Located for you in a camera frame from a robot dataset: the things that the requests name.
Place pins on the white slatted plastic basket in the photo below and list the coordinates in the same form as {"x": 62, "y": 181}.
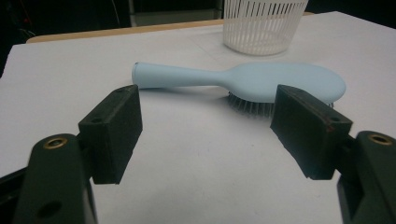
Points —
{"x": 261, "y": 28}

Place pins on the white paper sheet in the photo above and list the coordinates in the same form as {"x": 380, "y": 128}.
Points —
{"x": 193, "y": 155}

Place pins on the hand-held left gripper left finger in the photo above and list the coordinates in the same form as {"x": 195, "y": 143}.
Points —
{"x": 112, "y": 133}

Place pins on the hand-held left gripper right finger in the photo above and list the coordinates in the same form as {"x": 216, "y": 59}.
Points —
{"x": 308, "y": 133}

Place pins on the light blue hairbrush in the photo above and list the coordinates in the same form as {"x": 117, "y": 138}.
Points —
{"x": 249, "y": 81}

